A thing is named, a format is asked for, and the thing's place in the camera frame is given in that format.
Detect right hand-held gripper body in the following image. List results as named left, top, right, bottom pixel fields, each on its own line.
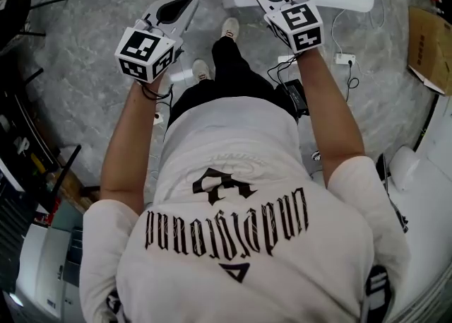
left=263, top=0, right=325, bottom=54

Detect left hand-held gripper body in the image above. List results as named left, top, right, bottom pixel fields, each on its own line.
left=114, top=17, right=185, bottom=84

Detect person's left forearm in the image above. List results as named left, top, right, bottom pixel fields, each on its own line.
left=100, top=79, right=171, bottom=215

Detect person's right forearm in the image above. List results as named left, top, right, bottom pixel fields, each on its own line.
left=295, top=47, right=367, bottom=190

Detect person's right white shoe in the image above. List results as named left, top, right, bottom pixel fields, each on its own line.
left=220, top=17, right=241, bottom=41

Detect person's white shoe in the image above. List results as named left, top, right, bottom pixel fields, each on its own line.
left=191, top=59, right=213, bottom=83
left=220, top=17, right=241, bottom=41

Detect black wrist band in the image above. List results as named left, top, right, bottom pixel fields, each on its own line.
left=140, top=82, right=174, bottom=101

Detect person's left white shoe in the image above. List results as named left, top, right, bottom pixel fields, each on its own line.
left=191, top=59, right=213, bottom=83

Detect white power strip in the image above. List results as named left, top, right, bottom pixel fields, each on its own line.
left=334, top=52, right=357, bottom=66

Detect black power box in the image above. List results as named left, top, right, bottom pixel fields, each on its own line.
left=281, top=78, right=311, bottom=119

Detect black trousers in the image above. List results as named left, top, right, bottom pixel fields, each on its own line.
left=167, top=36, right=302, bottom=129

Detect brown cardboard box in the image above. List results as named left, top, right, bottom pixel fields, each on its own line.
left=407, top=6, right=452, bottom=97

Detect black chair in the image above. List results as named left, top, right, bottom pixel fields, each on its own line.
left=0, top=0, right=70, bottom=39

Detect dark storage shelf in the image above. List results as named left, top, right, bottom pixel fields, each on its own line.
left=0, top=66, right=83, bottom=223

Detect white printed t-shirt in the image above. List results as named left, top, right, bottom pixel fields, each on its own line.
left=79, top=96, right=412, bottom=323

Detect thin black cable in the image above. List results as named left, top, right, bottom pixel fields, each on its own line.
left=266, top=53, right=301, bottom=86

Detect black striped shoulder strap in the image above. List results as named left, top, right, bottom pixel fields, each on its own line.
left=105, top=288, right=125, bottom=323
left=363, top=264, right=393, bottom=321

